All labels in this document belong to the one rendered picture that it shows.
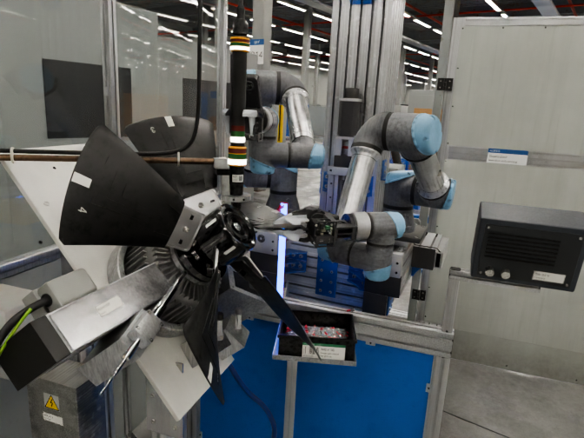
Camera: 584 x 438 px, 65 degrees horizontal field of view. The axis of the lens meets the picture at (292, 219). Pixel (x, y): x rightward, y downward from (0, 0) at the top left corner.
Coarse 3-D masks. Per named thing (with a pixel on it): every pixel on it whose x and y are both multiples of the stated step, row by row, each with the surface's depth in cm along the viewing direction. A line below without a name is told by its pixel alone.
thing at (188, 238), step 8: (184, 208) 95; (184, 216) 96; (200, 216) 98; (176, 224) 95; (184, 224) 96; (192, 224) 98; (200, 224) 99; (176, 232) 95; (184, 232) 97; (192, 232) 98; (176, 240) 96; (184, 240) 97; (192, 240) 99; (176, 248) 96; (184, 248) 98
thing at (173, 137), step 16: (128, 128) 109; (144, 128) 110; (160, 128) 112; (176, 128) 114; (192, 128) 116; (208, 128) 118; (144, 144) 109; (160, 144) 110; (176, 144) 111; (192, 144) 112; (208, 144) 114; (176, 176) 108; (192, 176) 108; (208, 176) 109; (176, 192) 106; (192, 192) 107
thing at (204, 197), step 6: (204, 192) 108; (210, 192) 108; (186, 198) 107; (192, 198) 107; (198, 198) 107; (204, 198) 107; (210, 198) 107; (216, 198) 108; (186, 204) 106; (192, 204) 106; (204, 204) 107; (210, 204) 107; (216, 204) 107; (198, 210) 106; (204, 210) 106; (210, 210) 106; (204, 216) 105
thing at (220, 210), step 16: (224, 208) 101; (224, 224) 97; (240, 224) 104; (208, 240) 98; (224, 240) 96; (240, 240) 100; (192, 256) 100; (208, 256) 99; (224, 256) 99; (240, 256) 101; (192, 272) 100; (224, 272) 107
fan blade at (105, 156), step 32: (96, 128) 82; (96, 160) 81; (128, 160) 86; (96, 192) 81; (128, 192) 85; (160, 192) 90; (64, 224) 76; (96, 224) 81; (128, 224) 86; (160, 224) 91
